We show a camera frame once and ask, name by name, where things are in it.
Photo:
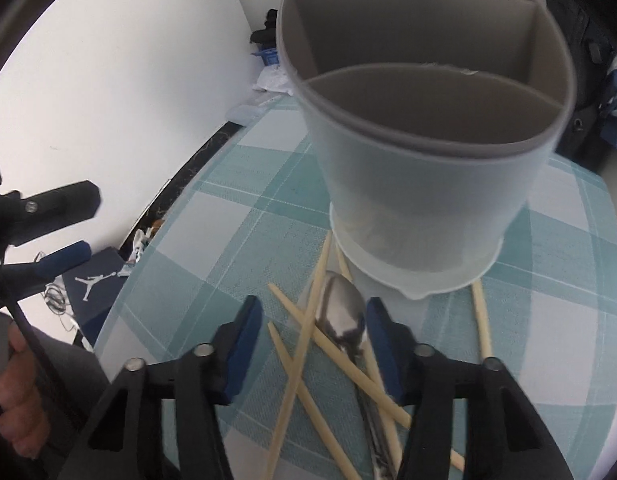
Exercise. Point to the pile of black clothes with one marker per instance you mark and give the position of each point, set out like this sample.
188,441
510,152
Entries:
264,30

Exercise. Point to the teal checkered tablecloth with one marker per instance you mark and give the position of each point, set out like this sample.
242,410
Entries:
228,260

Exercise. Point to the blue box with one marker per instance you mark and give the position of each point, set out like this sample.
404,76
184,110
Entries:
268,57

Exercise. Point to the white plastic bag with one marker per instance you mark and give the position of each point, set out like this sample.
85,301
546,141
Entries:
273,82

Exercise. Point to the person's grey trouser leg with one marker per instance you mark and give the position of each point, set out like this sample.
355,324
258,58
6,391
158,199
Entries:
71,375

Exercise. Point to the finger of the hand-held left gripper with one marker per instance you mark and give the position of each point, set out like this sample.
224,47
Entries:
63,258
63,205

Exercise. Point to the bunch of wooden chopsticks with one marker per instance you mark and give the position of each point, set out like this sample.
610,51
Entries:
303,337

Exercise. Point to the white shoe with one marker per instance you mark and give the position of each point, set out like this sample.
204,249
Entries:
144,245

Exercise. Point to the silver spoon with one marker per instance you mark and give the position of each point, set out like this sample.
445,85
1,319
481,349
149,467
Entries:
341,310

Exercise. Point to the white and grey utensil holder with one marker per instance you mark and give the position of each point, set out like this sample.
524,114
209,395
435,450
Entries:
413,185

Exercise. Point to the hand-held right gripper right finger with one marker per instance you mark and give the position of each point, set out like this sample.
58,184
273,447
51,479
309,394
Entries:
386,355

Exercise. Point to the person's left hand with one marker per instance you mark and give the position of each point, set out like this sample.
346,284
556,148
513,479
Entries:
16,410

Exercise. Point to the black backpack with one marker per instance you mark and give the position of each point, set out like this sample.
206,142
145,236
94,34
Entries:
578,60

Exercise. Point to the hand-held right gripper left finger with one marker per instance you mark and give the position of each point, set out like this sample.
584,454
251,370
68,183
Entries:
241,350

